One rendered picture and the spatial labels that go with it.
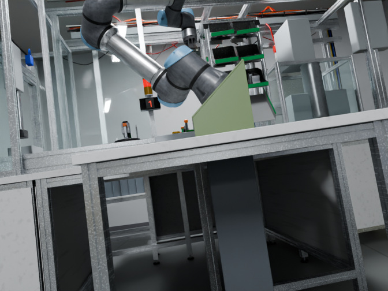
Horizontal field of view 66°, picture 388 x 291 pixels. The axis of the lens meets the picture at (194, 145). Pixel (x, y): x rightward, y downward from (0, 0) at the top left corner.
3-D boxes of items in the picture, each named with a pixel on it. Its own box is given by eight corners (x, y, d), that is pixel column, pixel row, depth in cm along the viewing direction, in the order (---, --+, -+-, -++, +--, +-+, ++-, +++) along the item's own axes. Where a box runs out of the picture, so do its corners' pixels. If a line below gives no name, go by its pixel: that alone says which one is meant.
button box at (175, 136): (200, 142, 145) (198, 130, 146) (156, 148, 143) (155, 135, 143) (198, 144, 152) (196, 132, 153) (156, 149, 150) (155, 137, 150)
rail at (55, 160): (227, 148, 154) (224, 127, 155) (45, 172, 142) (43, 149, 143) (225, 149, 159) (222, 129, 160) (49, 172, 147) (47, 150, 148)
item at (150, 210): (376, 224, 298) (359, 139, 306) (152, 265, 268) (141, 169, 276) (351, 219, 335) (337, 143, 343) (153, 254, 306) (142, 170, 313)
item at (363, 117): (400, 116, 79) (398, 105, 79) (71, 165, 85) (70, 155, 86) (315, 141, 149) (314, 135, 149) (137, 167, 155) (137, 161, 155)
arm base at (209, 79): (231, 73, 106) (209, 55, 106) (203, 106, 107) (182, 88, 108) (231, 80, 121) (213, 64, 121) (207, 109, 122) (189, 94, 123)
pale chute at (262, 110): (276, 119, 166) (276, 112, 163) (252, 123, 167) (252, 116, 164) (263, 93, 188) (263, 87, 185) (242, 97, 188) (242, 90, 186)
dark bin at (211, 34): (234, 33, 171) (232, 19, 168) (211, 37, 171) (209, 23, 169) (228, 33, 197) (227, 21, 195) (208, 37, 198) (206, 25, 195)
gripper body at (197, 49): (186, 59, 147) (183, 35, 148) (185, 65, 155) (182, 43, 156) (202, 58, 148) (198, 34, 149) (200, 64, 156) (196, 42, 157)
